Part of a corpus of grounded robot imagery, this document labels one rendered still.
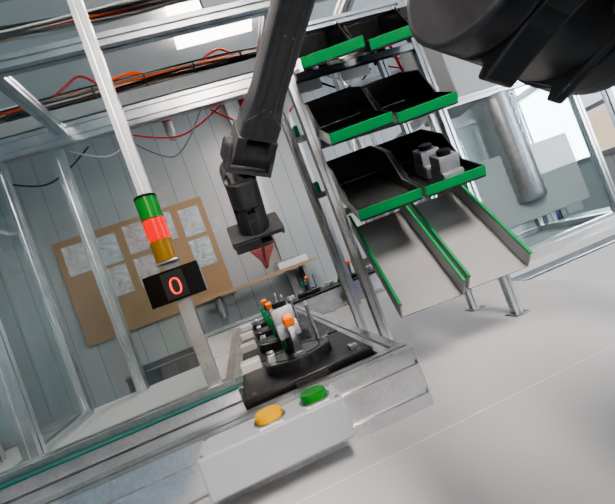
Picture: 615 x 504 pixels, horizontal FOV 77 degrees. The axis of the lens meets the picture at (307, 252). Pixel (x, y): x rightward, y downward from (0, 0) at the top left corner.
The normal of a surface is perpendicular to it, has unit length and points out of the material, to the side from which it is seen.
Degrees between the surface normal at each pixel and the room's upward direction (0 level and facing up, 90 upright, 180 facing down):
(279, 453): 90
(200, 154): 90
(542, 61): 159
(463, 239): 45
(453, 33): 69
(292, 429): 90
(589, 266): 90
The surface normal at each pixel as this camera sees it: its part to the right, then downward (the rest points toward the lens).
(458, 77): 0.17, -0.08
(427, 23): -0.91, -0.05
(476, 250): -0.24, -0.68
